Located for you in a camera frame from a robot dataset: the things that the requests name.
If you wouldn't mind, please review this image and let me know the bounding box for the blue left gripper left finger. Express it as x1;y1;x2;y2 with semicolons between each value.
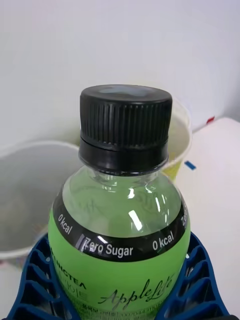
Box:
4;232;81;320

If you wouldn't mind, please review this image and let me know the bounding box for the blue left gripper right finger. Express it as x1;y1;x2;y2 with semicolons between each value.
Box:
154;231;230;320

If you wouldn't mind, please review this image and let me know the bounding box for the green label plastic bottle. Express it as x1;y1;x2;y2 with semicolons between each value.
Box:
47;84;191;320

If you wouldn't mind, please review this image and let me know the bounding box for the grey plastic waste bin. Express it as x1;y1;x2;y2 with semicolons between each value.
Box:
0;140;80;261

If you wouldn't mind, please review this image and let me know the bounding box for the yellow-green plastic waste bin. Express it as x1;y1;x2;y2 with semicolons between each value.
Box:
161;96;193;183

